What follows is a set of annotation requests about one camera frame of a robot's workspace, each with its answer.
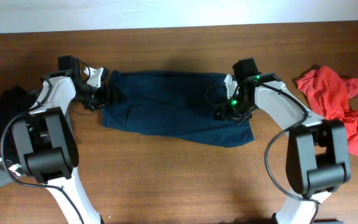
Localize navy blue shorts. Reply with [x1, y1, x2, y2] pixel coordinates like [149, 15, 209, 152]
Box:
[101, 70, 254, 147]

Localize red mesh garment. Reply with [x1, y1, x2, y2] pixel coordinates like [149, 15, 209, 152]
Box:
[296, 66, 358, 156]

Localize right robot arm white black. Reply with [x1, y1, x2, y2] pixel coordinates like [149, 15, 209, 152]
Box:
[212, 58, 351, 224]

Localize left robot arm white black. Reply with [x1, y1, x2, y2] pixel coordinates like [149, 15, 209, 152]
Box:
[3, 55, 113, 223]

